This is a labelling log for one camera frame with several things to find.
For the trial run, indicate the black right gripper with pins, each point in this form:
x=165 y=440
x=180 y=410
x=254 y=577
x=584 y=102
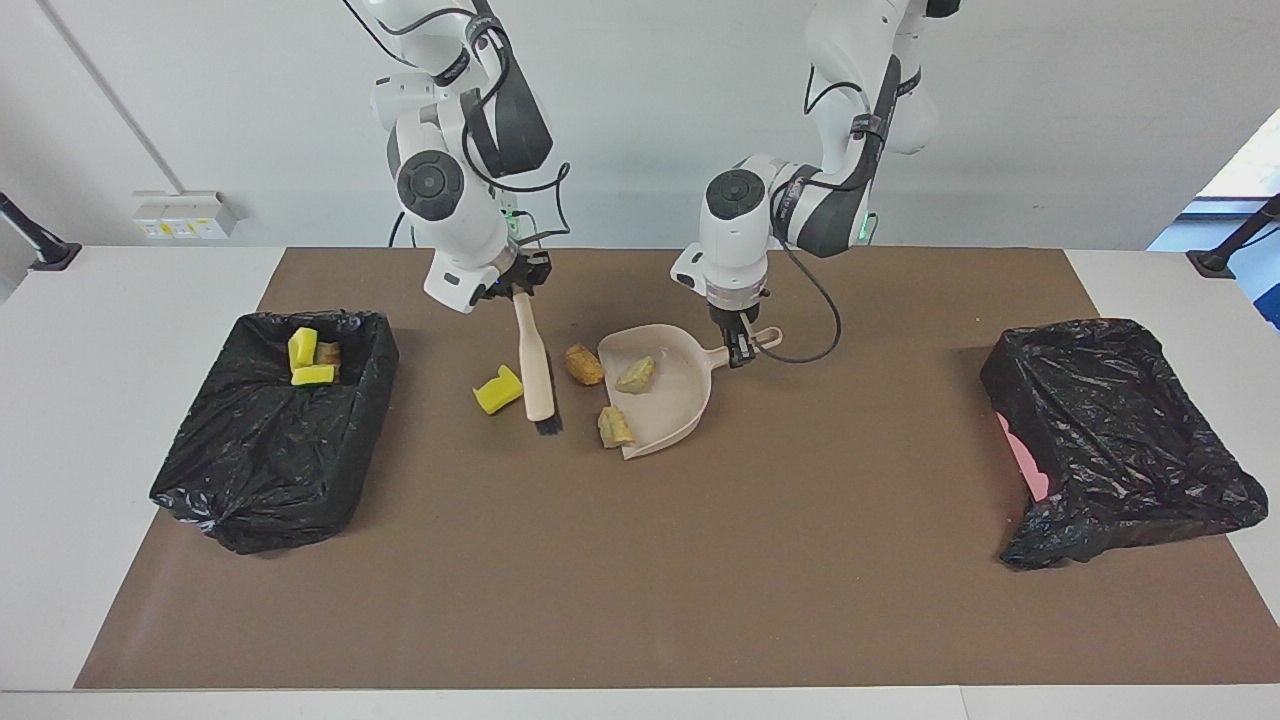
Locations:
x=522 y=275

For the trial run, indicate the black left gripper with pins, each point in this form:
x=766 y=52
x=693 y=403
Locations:
x=730 y=316

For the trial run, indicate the beige plastic dustpan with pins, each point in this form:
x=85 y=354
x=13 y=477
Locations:
x=680 y=400

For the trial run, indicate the beige hand brush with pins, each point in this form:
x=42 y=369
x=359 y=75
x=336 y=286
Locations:
x=535 y=370

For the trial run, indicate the beige lump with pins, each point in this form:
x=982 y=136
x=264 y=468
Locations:
x=635 y=375
x=615 y=427

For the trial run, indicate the brown fried nugget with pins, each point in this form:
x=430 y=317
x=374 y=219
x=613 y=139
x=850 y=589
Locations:
x=584 y=365

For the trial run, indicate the yellow sponge piece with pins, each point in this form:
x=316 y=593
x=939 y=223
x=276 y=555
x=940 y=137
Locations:
x=302 y=347
x=497 y=392
x=313 y=375

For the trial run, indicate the toy croissant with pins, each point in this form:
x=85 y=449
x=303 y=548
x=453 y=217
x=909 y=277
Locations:
x=329 y=355

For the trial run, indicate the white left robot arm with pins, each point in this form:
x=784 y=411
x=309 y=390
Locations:
x=735 y=250

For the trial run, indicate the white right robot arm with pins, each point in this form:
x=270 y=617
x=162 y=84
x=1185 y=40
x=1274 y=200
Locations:
x=450 y=230

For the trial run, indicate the pink plastic bin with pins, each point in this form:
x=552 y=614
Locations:
x=1030 y=470

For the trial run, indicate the black bag covered bin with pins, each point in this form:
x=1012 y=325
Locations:
x=250 y=450

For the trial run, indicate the brown table mat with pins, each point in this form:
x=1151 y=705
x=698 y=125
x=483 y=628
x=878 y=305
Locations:
x=640 y=620

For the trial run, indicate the black garbage bag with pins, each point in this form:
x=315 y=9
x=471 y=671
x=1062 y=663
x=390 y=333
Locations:
x=1120 y=420

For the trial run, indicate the black stand leg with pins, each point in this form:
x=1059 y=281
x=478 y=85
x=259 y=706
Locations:
x=50 y=252
x=1215 y=262

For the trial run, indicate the white wall socket box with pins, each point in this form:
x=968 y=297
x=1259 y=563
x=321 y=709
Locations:
x=180 y=215

